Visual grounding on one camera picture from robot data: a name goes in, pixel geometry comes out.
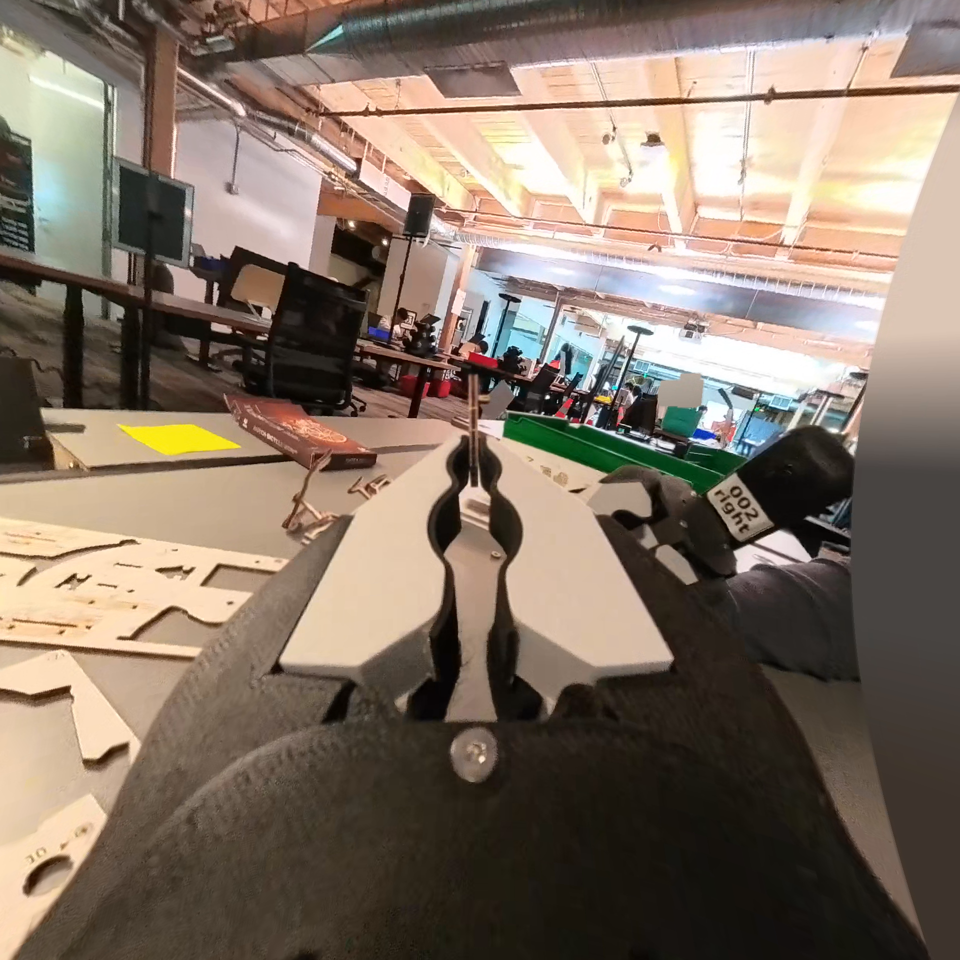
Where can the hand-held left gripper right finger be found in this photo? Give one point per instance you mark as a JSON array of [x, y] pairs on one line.
[[577, 592]]

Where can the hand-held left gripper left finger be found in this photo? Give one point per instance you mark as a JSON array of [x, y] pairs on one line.
[[360, 585]]

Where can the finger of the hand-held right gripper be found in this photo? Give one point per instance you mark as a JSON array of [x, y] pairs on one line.
[[619, 502], [675, 562]]

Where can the wooden bicycle model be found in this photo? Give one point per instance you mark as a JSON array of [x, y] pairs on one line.
[[309, 510]]

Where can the thin wooden model part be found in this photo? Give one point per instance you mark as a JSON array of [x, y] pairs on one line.
[[473, 420]]

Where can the person's right forearm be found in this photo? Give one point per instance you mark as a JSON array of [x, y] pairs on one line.
[[795, 622]]

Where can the wooden parts sheet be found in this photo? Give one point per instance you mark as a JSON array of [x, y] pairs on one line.
[[559, 472]]

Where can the small wooden model part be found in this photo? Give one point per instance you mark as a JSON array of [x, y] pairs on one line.
[[369, 487]]

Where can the brown model kit box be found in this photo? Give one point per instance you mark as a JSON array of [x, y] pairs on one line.
[[300, 431]]

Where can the green plastic bin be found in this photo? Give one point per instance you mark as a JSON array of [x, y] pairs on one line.
[[592, 442]]

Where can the red storage bin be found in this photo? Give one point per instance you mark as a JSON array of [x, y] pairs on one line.
[[424, 386]]

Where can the yellow sticky note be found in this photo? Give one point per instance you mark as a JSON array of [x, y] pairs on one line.
[[176, 439]]

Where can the grey cardboard sheet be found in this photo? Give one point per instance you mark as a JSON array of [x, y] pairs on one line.
[[150, 461]]

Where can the black mesh office chair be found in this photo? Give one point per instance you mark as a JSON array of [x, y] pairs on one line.
[[319, 330]]

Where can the large wooden cutout sheet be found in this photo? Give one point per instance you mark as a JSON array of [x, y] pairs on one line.
[[97, 596]]

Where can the wooden sheet fragment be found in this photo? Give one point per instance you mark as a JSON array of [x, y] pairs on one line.
[[82, 705]]

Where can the long brown desk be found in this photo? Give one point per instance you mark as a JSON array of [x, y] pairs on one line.
[[187, 307]]

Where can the black speaker on stand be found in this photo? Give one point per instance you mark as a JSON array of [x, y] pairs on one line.
[[418, 216]]

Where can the wooden sheet with round hole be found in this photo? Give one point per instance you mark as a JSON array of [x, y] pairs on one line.
[[30, 840]]

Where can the monitor on stand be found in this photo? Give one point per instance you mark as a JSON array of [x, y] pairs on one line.
[[154, 214]]

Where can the metal ventilation duct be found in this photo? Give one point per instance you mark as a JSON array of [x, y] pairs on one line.
[[600, 30]]

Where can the wall poster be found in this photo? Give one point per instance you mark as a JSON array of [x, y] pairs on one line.
[[15, 187]]

